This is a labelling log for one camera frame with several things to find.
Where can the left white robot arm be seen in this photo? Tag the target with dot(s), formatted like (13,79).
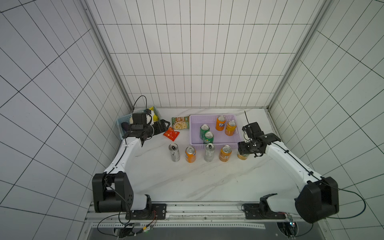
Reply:
(112,190)

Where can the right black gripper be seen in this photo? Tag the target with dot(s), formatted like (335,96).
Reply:
(244,148)

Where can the orange gold can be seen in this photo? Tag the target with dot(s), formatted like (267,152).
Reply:
(230,128)

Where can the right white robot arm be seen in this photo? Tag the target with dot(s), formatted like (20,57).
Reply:
(317,197)

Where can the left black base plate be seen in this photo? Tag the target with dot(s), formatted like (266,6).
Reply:
(157,212)

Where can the blue plastic basket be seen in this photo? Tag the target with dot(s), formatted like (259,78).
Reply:
(139,127)

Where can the green soup mix packet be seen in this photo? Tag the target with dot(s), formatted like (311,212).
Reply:
(180,123)

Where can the green gold can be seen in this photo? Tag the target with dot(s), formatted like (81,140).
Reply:
(242,156)

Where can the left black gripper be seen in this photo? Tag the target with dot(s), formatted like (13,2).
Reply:
(159,130)

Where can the aluminium mounting rail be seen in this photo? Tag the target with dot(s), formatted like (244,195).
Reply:
(207,215)

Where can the red snack packet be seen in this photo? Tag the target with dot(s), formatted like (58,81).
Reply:
(171,134)

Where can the purple eggplant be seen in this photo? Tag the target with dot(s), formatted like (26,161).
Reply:
(126,126)

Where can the orange Fanta can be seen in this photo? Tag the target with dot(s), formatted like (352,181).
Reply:
(220,124)

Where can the yellow napa cabbage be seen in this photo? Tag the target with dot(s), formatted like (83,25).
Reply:
(155,113)

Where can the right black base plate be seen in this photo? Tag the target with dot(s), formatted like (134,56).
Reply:
(261,211)

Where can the green sprite can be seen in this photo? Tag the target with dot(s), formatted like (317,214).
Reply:
(203,129)
(208,137)

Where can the silver white drink can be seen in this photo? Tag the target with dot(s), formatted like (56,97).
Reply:
(174,151)

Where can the green Sprite can front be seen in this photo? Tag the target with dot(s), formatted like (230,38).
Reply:
(208,137)

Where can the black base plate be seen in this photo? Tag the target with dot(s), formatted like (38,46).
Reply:
(157,212)
(261,211)

